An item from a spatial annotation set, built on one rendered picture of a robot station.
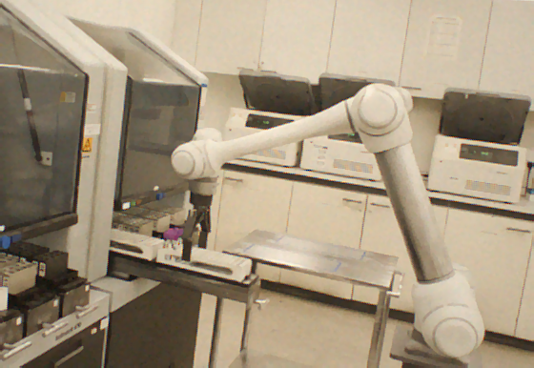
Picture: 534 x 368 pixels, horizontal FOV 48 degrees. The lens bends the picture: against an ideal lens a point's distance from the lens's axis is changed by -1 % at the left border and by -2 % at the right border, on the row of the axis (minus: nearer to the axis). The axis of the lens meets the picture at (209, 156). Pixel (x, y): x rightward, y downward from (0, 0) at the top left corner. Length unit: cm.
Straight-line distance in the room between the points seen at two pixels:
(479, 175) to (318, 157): 103
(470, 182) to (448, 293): 248
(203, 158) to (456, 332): 81
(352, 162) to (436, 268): 252
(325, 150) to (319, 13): 101
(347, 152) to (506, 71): 116
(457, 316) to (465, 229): 251
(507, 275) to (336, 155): 130
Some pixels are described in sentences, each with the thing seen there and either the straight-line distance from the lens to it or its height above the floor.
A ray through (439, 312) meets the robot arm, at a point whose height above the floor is 91.
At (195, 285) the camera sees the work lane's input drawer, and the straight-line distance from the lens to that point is 198.
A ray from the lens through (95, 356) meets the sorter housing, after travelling 199.
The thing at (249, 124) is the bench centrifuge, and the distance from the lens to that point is 434.
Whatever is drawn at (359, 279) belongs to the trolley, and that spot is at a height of 82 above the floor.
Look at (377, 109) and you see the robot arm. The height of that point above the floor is 140.
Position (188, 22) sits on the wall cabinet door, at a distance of 484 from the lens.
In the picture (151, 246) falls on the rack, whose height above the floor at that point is 86.
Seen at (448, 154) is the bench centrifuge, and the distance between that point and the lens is 415.
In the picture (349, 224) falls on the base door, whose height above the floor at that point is 59.
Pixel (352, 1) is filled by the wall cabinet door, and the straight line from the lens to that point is 452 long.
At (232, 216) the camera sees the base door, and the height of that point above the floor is 48.
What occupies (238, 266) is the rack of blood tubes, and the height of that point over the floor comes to 86.
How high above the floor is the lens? 142
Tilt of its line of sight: 7 degrees down
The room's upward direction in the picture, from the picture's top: 7 degrees clockwise
